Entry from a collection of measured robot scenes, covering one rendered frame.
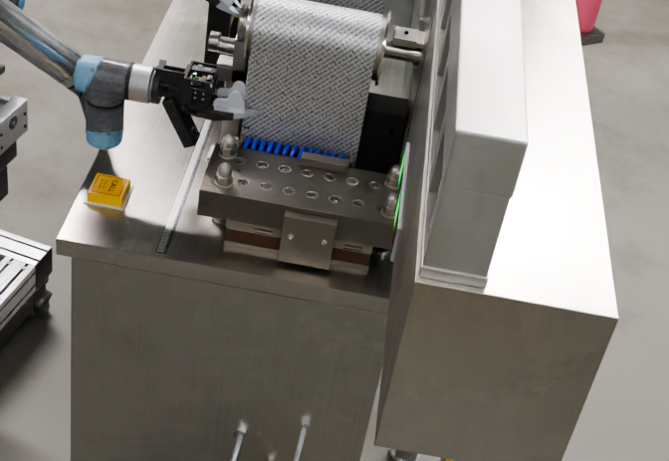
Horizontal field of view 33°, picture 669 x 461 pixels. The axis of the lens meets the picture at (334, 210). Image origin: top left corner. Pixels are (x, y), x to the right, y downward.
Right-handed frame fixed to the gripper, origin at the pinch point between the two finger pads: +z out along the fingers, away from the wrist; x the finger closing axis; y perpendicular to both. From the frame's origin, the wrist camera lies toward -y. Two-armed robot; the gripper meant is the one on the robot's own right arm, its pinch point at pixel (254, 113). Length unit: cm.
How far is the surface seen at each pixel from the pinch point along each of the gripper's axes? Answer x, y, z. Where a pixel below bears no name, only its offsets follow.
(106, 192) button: -12.4, -16.6, -25.9
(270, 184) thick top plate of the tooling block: -14.5, -6.0, 6.1
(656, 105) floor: 227, -109, 143
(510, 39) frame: -60, 56, 37
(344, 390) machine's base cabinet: -26, -45, 28
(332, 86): -0.3, 9.3, 14.3
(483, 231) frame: -83, 43, 36
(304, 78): -0.3, 10.0, 8.8
